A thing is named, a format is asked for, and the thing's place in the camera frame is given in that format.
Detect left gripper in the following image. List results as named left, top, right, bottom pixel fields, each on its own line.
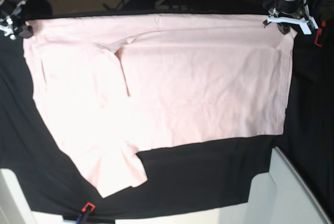
left=268, top=0, right=305, bottom=35

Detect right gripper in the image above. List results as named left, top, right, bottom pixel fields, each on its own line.
left=1, top=4, right=33, bottom=39

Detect pink T-shirt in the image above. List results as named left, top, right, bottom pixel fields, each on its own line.
left=23, top=14, right=296, bottom=197

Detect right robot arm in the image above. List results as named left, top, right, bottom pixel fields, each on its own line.
left=1, top=0, right=33, bottom=40

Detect red clamp right side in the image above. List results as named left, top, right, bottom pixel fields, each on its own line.
left=314, top=20, right=327, bottom=48

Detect black table cloth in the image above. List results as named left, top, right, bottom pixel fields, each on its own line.
left=1, top=22, right=333, bottom=221

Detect white panel right front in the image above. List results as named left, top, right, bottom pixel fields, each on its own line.
left=240, top=147, right=334, bottom=224

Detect white panel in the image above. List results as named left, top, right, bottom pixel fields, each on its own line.
left=1, top=169, right=64, bottom=224
left=240, top=147, right=334, bottom=224

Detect white panel left front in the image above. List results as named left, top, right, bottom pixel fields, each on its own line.
left=1, top=169, right=64, bottom=224

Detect red blue clamp front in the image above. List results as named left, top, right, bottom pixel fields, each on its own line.
left=75, top=202, right=96, bottom=224

